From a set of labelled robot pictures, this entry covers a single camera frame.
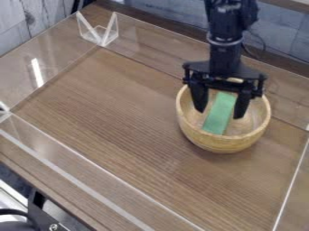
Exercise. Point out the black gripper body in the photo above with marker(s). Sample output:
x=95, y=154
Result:
x=223, y=72

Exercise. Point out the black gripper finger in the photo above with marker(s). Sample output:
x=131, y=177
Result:
x=242, y=104
x=199, y=95

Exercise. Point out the green rectangular stick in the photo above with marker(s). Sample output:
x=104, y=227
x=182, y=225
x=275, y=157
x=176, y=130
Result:
x=216, y=120

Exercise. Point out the wooden bowl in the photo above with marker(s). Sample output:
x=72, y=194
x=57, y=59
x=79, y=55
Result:
x=242, y=132

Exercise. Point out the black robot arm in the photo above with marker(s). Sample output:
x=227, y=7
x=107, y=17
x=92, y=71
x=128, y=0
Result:
x=230, y=17

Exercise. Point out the clear acrylic stand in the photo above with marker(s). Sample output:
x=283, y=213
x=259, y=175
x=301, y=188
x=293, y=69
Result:
x=97, y=34

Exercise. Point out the clear acrylic tray wall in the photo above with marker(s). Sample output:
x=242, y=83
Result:
x=101, y=200

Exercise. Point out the black table frame bracket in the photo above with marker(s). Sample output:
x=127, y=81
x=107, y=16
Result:
x=47, y=223

